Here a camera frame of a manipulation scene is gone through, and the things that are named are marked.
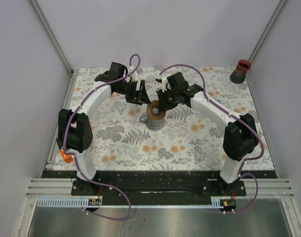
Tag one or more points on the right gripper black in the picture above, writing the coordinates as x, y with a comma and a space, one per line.
164, 104

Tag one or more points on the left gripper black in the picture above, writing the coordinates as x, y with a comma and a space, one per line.
139, 96

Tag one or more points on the wooden dripper ring holder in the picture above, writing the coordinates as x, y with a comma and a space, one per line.
153, 111

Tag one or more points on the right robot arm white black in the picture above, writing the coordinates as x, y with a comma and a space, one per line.
239, 137

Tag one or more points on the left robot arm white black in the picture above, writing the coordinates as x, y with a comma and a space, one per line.
75, 135

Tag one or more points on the glass coffee server carafe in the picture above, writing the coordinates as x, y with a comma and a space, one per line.
151, 124

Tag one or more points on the coffee paper filter box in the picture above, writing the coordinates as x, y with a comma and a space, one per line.
66, 156

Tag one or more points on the floral pattern table mat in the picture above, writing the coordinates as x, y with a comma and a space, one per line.
188, 141

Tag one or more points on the dark mug red rim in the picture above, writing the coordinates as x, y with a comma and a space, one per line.
239, 74

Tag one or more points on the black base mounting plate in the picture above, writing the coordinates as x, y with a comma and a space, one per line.
203, 183

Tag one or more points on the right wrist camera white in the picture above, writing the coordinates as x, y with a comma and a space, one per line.
163, 81

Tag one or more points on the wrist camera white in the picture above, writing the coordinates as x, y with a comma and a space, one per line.
163, 81
133, 73

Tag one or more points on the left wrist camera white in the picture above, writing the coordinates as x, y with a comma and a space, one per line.
133, 73

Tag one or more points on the white slotted cable duct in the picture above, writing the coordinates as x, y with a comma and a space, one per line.
82, 202

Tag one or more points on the aluminium rail frame front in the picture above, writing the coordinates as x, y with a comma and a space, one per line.
267, 188

